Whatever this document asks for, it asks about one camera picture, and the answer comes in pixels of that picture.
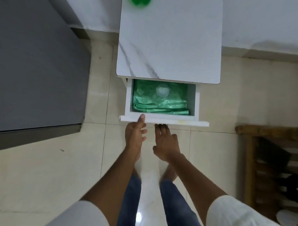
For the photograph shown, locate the folded green plastic bags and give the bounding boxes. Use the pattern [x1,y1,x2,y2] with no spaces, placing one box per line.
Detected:
[132,80,190,116]

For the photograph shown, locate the white drawer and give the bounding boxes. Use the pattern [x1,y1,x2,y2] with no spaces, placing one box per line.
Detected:
[120,78,210,128]

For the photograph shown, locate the clear round plastic lid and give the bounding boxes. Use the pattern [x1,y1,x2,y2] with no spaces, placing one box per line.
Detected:
[156,84,172,97]

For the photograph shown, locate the person's right foot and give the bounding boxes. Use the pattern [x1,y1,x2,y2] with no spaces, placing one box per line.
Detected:
[160,163,178,183]

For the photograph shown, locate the person's left hand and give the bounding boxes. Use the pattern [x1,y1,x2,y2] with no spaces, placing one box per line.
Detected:
[125,114,148,152]

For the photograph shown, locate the person's right hand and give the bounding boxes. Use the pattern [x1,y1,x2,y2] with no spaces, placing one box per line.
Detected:
[152,124,181,163]

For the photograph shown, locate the wooden shoe rack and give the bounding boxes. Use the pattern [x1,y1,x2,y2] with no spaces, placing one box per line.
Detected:
[235,125,298,226]

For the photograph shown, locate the green plastic object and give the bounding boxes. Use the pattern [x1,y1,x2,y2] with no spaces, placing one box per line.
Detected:
[131,0,152,7]

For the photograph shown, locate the white right shirt sleeve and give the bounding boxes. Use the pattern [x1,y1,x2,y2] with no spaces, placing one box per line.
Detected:
[206,195,278,226]

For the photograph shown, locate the black shoe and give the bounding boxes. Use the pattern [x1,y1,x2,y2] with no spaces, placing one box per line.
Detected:
[256,137,298,174]
[274,174,298,203]

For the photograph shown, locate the white marble-top side table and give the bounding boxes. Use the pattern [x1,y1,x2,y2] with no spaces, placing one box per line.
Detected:
[116,0,223,85]

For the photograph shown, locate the person's right forearm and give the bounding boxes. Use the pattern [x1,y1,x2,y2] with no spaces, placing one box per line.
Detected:
[163,154,228,223]

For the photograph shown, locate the white shirt sleeve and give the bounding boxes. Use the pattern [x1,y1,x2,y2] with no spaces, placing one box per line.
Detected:
[44,200,110,226]
[206,195,278,226]

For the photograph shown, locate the white shoe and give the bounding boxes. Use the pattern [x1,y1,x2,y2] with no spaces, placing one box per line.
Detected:
[276,209,298,226]

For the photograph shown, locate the blue jeans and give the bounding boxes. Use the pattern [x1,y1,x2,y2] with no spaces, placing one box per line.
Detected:
[116,174,203,226]

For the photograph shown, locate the white left shirt sleeve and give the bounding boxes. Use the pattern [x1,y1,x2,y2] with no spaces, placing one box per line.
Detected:
[44,200,110,226]

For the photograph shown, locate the person's left forearm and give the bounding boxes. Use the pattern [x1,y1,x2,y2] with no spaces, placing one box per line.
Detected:
[79,146,142,211]

